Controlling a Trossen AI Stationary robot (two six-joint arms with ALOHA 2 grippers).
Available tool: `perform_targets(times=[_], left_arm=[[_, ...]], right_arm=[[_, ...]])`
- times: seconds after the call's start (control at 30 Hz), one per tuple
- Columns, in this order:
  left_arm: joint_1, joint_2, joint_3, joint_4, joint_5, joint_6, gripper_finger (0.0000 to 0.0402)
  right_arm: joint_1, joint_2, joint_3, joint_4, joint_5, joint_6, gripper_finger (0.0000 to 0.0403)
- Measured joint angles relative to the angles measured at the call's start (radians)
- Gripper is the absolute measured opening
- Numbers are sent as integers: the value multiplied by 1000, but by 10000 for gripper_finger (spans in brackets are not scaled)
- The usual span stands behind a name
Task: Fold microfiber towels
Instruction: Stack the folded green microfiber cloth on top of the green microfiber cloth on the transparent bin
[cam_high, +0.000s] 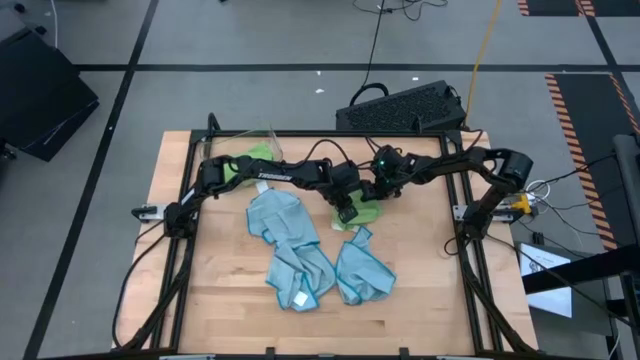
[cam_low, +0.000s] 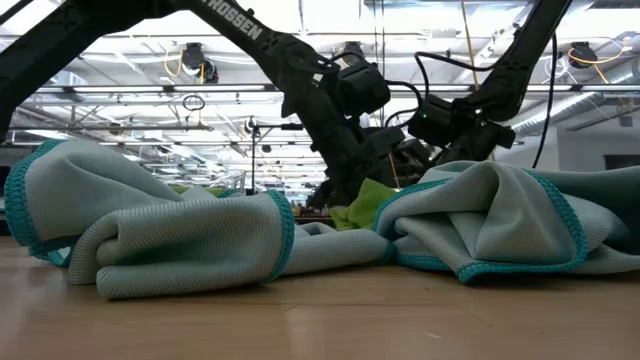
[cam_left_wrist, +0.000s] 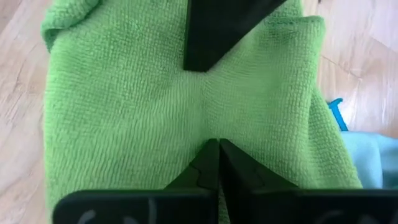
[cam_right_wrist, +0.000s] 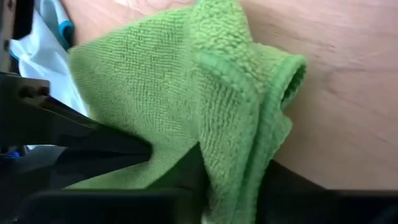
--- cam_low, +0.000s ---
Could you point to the blue microfiber towel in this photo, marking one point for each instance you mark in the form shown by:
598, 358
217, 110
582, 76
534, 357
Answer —
190, 245
197, 194
500, 225

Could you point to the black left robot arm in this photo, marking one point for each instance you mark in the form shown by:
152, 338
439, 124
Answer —
240, 25

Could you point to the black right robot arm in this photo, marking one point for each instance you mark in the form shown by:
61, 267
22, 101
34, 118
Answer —
525, 50

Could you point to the clear plastic bin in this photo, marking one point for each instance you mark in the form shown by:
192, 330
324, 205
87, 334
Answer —
232, 182

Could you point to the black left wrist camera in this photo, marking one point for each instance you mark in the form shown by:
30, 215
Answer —
385, 140

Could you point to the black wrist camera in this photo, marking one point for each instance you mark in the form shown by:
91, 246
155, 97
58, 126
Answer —
385, 140
412, 157

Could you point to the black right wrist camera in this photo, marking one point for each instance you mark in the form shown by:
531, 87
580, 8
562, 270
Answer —
412, 157

